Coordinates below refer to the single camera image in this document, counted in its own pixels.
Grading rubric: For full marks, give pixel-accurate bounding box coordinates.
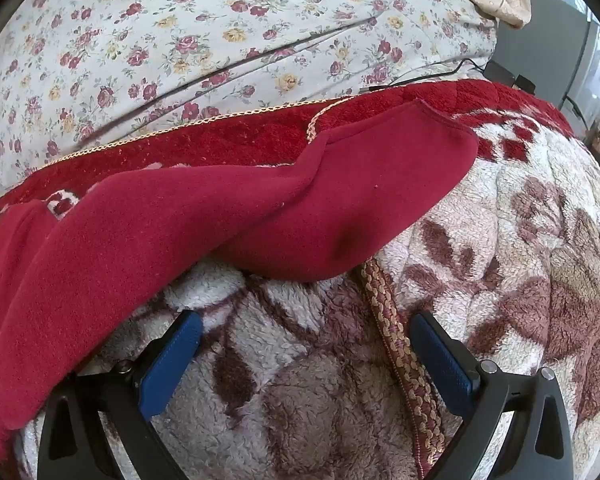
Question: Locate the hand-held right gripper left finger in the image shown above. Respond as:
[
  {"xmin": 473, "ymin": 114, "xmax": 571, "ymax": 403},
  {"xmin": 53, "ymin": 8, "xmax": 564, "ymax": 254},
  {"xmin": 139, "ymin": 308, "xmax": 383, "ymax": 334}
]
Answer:
[{"xmin": 36, "ymin": 309, "xmax": 204, "ymax": 480}]

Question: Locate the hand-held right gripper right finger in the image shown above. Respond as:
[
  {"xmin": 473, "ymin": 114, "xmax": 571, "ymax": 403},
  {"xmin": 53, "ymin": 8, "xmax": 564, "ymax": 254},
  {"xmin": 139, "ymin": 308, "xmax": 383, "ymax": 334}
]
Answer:
[{"xmin": 410, "ymin": 311, "xmax": 577, "ymax": 480}]

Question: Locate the dark red fleece garment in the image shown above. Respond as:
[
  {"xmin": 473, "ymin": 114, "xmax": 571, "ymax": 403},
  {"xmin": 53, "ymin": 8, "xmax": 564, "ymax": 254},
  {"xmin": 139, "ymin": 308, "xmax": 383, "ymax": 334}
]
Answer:
[{"xmin": 0, "ymin": 97, "xmax": 481, "ymax": 466}]

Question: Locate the red and white plush blanket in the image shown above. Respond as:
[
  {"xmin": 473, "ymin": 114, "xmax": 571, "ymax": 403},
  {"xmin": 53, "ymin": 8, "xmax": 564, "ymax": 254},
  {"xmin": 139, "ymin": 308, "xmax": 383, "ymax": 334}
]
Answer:
[{"xmin": 0, "ymin": 80, "xmax": 600, "ymax": 480}]

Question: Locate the black power adapter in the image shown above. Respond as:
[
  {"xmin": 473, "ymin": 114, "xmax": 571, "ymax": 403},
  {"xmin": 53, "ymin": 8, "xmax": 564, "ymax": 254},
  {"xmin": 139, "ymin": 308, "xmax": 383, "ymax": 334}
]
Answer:
[{"xmin": 484, "ymin": 60, "xmax": 537, "ymax": 95}]

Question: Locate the floral bed sheet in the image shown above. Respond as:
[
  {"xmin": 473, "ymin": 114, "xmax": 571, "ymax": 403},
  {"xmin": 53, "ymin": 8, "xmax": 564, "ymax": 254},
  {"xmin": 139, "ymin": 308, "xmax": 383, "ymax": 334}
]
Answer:
[{"xmin": 0, "ymin": 0, "xmax": 498, "ymax": 206}]

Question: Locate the grey cabinet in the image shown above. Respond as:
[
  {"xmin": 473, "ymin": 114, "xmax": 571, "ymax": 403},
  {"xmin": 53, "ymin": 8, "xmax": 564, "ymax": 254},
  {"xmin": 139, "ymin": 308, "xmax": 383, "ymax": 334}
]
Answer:
[{"xmin": 497, "ymin": 0, "xmax": 600, "ymax": 126}]

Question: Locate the black cable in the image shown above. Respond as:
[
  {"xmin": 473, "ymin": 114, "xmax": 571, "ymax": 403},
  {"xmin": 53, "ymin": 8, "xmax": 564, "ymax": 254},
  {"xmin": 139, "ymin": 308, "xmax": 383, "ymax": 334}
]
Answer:
[{"xmin": 360, "ymin": 58, "xmax": 491, "ymax": 92}]

